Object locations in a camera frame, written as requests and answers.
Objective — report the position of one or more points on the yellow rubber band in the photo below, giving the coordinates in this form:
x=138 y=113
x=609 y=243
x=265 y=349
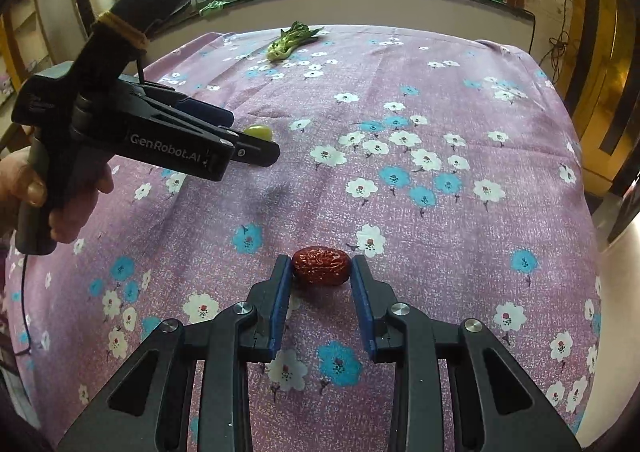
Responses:
x=125 y=29

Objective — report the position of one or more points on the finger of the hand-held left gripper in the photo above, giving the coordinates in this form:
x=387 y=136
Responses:
x=210 y=112
x=255 y=151

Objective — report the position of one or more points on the green cloth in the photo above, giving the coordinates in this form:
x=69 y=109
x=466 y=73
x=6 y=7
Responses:
x=212 y=7

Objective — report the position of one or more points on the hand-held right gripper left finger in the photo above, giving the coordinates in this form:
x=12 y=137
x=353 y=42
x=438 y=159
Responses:
x=277 y=307

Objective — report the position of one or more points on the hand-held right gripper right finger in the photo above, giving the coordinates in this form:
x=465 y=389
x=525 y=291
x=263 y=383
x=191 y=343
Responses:
x=362 y=307

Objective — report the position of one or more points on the green jujube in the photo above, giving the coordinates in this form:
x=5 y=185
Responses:
x=259 y=132

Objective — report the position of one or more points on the red dried date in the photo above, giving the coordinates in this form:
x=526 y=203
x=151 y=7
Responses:
x=320 y=266

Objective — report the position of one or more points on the person's left hand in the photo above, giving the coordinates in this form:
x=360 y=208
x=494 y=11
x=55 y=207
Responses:
x=20 y=182

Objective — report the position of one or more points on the bok choy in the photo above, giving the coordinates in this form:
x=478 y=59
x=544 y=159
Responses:
x=287 y=45

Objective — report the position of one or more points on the purple floral tablecloth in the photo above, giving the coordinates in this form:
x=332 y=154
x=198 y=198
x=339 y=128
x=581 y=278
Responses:
x=450 y=242

